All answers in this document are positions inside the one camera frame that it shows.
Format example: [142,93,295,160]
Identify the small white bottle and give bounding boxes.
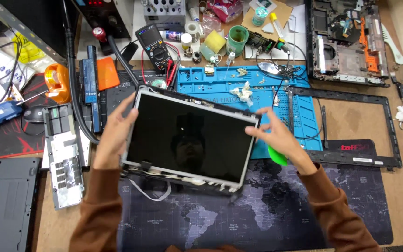
[180,32,193,51]

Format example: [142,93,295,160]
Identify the green cup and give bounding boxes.
[226,25,250,58]

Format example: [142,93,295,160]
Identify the grey closed laptop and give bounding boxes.
[0,157,43,252]

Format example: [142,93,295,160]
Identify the blue silicone repair mat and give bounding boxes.
[176,65,324,160]

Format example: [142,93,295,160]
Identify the opened black laptop base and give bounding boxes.
[305,0,392,88]

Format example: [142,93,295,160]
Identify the person's right hand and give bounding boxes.
[245,107,309,169]

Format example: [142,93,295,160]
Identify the dark world map desk mat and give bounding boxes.
[118,159,394,252]

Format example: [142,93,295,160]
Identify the yellow capped tube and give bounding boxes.
[269,12,286,39]

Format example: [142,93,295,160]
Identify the yellow sponge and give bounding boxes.
[203,29,227,54]

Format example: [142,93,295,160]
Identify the person's left hand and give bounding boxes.
[93,92,140,171]

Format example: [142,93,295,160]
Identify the black screen bezel frame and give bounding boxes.
[287,86,403,172]

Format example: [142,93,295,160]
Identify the white plastic comb tool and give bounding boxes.
[381,23,403,66]

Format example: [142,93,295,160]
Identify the orange plastic box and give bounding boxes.
[96,57,121,92]

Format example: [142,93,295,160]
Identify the red multimeter probes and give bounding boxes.
[141,41,182,88]

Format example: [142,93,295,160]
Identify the brown cardboard piece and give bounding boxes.
[240,0,294,43]

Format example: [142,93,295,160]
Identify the black laptop battery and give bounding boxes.
[79,45,103,134]

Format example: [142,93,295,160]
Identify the laptop screen panel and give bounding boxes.
[120,85,262,197]

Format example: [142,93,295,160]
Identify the pink plastic bag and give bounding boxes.
[206,0,244,24]

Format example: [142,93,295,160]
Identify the thin black cable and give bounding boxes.
[255,41,325,140]

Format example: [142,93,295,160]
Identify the grey tool holder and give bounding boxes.
[142,0,187,31]

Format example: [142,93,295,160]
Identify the black bench power supply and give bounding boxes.
[71,0,132,40]

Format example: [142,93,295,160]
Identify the black metal shelf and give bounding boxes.
[0,0,80,66]

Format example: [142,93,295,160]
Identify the silver metal laptop plate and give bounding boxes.
[42,103,86,211]

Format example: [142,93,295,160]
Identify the black digital multimeter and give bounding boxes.
[135,23,174,74]

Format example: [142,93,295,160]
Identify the small green tin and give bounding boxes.
[252,6,269,27]

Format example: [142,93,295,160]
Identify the black pad with red print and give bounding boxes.
[322,139,387,165]

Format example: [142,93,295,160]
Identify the solder wire spool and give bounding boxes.
[151,78,168,90]

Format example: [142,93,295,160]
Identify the orange tape dispenser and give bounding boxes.
[44,63,72,105]

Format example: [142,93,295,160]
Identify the yellow plastic bag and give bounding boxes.
[12,30,47,64]

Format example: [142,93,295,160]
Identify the black hose with red knob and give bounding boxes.
[92,27,140,89]

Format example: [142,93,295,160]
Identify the crumpled white tissue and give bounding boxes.
[229,81,255,108]

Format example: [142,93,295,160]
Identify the black computer mouse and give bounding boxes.
[23,104,50,125]

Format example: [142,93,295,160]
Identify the black and red mouse pad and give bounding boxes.
[0,72,59,160]

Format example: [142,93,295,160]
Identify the white ribbon cable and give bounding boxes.
[129,178,173,202]

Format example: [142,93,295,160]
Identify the green plastic pry tool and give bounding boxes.
[267,145,289,167]

